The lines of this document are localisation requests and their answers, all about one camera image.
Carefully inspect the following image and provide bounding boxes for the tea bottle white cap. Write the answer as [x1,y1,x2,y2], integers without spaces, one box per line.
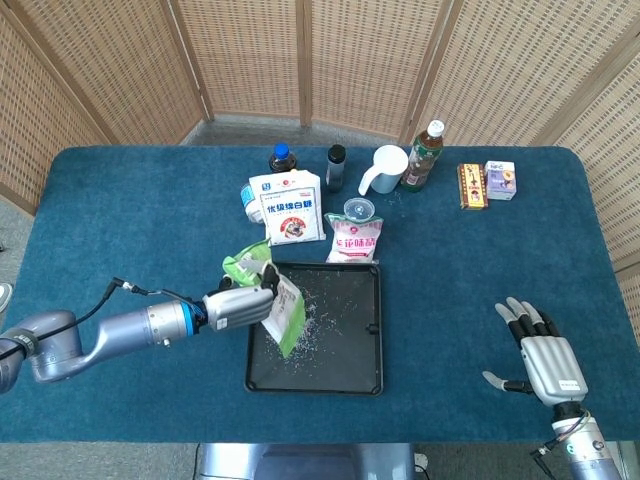
[400,119,446,193]

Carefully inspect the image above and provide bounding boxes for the white jar blue label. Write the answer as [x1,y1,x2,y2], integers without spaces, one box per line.
[239,182,265,225]

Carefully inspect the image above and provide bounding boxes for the blue table cloth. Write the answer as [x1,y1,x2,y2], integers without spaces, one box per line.
[0,145,640,445]

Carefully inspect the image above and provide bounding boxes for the dark bottle blue cap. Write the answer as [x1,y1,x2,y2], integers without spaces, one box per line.
[268,143,299,175]

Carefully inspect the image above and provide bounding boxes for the woven bamboo folding screen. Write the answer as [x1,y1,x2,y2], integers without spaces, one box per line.
[0,0,640,346]

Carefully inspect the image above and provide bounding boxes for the purple white carton box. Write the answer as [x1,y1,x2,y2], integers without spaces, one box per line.
[484,160,518,202]

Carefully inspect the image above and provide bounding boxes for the red yellow carton box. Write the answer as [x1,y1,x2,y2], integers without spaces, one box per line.
[456,163,490,212]

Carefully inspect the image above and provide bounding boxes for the spilled white grains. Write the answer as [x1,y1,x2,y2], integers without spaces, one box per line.
[279,266,357,372]

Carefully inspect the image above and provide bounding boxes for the dark bottle black cap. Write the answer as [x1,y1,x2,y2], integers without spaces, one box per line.
[325,144,347,194]

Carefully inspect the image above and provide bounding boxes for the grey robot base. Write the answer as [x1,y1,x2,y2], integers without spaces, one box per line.
[193,442,430,480]

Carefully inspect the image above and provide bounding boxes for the pink white seasoning bag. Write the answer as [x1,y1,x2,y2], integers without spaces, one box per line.
[323,212,385,264]

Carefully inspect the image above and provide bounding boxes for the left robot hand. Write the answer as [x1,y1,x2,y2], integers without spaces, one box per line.
[201,263,282,333]

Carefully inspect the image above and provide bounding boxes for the white plastic measuring jug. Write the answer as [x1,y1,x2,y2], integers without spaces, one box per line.
[357,144,410,197]

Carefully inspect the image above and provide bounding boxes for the green white starch bag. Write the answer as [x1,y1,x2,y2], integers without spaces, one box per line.
[221,239,307,359]

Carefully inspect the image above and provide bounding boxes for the white sugar bag blue print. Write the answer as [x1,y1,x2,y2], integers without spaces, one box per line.
[248,169,327,247]

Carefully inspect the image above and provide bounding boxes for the black square tray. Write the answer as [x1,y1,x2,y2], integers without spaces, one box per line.
[244,261,385,397]

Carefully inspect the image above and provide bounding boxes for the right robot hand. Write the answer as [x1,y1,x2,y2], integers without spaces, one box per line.
[482,296,589,407]

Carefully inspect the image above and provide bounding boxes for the clear round plastic container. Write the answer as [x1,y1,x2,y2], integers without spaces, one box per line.
[342,197,377,224]

